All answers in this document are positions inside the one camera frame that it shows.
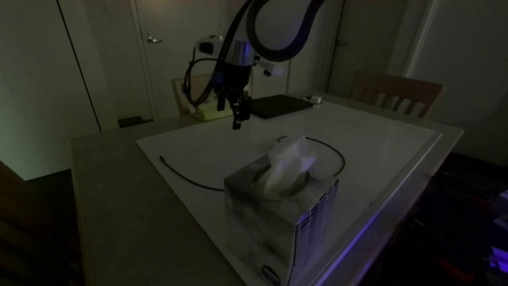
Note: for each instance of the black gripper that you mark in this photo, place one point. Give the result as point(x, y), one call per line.
point(231, 81)

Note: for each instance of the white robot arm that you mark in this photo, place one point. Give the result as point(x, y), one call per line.
point(233, 46)

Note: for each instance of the black laptop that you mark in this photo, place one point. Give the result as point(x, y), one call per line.
point(277, 105)

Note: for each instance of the yellow folded cloth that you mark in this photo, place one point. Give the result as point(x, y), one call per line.
point(209, 111)

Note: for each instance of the wooden chair near door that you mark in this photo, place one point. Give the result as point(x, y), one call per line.
point(198, 85)

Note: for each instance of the white closet doors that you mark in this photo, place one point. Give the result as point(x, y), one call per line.
point(312, 68)

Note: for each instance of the grey tissue box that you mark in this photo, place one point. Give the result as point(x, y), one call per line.
point(279, 211)

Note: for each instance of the white table mat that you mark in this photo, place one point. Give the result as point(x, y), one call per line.
point(372, 157)

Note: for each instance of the wooden chair at side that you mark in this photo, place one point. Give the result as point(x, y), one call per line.
point(414, 97)

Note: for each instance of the door with metal handle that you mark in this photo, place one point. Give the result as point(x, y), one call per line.
point(169, 30)

